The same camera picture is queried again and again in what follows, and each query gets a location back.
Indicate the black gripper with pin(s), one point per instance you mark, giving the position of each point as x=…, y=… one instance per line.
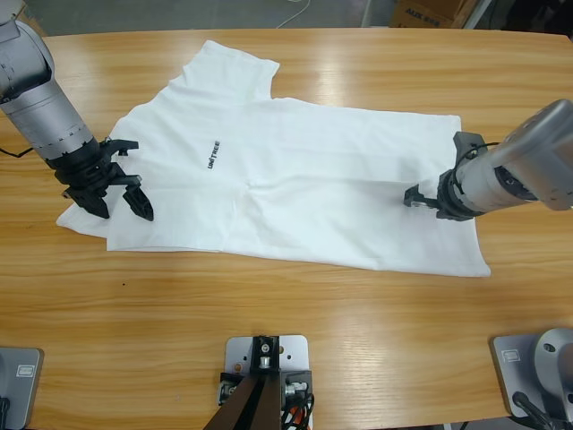
x=89, y=172
x=452, y=199

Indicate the white Unitree t-shirt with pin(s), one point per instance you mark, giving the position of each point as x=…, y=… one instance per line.
x=291, y=201

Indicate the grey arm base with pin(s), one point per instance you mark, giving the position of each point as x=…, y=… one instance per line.
x=24, y=389
x=515, y=358

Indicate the brown cardboard box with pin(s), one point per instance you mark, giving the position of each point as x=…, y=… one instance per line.
x=425, y=13

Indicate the white mounting block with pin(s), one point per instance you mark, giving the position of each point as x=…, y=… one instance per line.
x=295, y=354

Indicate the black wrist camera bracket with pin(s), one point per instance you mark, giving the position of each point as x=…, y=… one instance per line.
x=465, y=143
x=125, y=144

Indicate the white metal frame bar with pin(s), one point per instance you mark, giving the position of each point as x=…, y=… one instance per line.
x=478, y=14

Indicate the black corner bracket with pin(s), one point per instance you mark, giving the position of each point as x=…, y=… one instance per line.
x=297, y=385
x=228, y=387

